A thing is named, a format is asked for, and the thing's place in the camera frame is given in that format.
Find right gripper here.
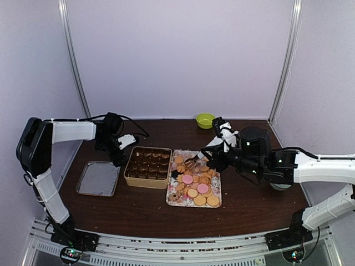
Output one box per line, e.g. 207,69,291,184
201,141,262,177

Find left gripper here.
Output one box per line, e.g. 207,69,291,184
98,136,130,167

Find steel kitchen tongs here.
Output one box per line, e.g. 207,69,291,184
182,138,231,170

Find pink round cookie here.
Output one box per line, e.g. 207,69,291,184
197,183,210,194
182,175,194,185

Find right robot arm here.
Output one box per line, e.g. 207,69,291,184
198,126,354,245

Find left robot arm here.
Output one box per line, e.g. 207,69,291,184
16,112,136,246

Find silver tin lid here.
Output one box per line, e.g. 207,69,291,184
76,161,121,197

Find gold cookie tin box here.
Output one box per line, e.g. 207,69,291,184
124,146,173,190

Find green plastic bowl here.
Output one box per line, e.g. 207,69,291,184
196,113,215,129

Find floral cookie tray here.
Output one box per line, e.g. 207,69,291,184
166,150,222,208

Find black sandwich cookie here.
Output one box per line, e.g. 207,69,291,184
171,170,180,178

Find round golden biscuit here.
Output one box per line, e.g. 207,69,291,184
206,195,220,207
194,195,206,206

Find pale ceramic bowl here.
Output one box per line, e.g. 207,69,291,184
270,183,292,191

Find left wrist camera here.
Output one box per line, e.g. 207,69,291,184
117,134,139,150

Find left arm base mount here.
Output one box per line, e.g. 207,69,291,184
50,231,99,265

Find front aluminium rail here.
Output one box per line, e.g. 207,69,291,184
27,221,333,266

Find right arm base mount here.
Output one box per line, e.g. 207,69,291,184
265,229,313,264

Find left aluminium frame post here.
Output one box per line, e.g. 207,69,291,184
58,0,91,117

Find aluminium frame post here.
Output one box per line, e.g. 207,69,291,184
58,0,91,117
268,0,303,127

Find right aluminium frame post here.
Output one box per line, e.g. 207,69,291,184
268,0,303,127

